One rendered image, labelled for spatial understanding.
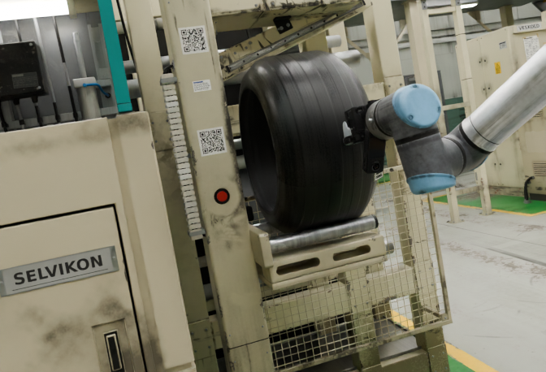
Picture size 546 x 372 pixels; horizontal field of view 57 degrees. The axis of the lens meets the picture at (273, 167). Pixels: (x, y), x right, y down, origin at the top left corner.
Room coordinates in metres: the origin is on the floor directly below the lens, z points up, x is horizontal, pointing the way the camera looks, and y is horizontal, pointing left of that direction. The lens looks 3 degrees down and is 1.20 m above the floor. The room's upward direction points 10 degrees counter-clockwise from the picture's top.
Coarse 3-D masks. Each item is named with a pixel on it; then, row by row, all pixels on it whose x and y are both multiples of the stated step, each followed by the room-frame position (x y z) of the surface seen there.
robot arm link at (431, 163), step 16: (400, 144) 1.01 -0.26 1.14; (416, 144) 0.99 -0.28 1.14; (432, 144) 0.98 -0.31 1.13; (448, 144) 1.03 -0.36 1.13; (416, 160) 0.99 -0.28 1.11; (432, 160) 0.98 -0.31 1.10; (448, 160) 1.00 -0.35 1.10; (416, 176) 0.99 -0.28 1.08; (432, 176) 0.98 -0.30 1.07; (448, 176) 0.98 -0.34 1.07; (416, 192) 1.01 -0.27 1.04
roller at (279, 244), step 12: (372, 216) 1.49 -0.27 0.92; (312, 228) 1.45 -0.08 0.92; (324, 228) 1.45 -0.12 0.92; (336, 228) 1.45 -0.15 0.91; (348, 228) 1.46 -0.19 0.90; (360, 228) 1.47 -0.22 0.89; (372, 228) 1.49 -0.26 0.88; (276, 240) 1.41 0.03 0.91; (288, 240) 1.41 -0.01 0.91; (300, 240) 1.42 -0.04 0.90; (312, 240) 1.43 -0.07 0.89; (324, 240) 1.45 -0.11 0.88; (276, 252) 1.41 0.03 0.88
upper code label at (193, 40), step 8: (184, 32) 1.44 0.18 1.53; (192, 32) 1.44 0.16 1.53; (200, 32) 1.45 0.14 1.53; (184, 40) 1.44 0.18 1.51; (192, 40) 1.44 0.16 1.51; (200, 40) 1.45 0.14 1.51; (184, 48) 1.44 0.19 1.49; (192, 48) 1.44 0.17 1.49; (200, 48) 1.45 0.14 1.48; (208, 48) 1.45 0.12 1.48
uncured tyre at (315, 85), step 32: (256, 64) 1.52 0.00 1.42; (288, 64) 1.43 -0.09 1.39; (320, 64) 1.44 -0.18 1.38; (256, 96) 1.76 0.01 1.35; (288, 96) 1.35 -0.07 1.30; (320, 96) 1.36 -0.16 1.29; (352, 96) 1.38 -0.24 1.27; (256, 128) 1.83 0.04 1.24; (288, 128) 1.33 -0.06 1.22; (320, 128) 1.33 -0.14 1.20; (256, 160) 1.82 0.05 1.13; (288, 160) 1.33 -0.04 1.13; (320, 160) 1.33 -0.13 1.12; (352, 160) 1.35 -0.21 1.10; (256, 192) 1.70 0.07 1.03; (288, 192) 1.36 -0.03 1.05; (320, 192) 1.35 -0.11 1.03; (352, 192) 1.39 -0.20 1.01; (288, 224) 1.45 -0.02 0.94; (320, 224) 1.46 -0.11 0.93
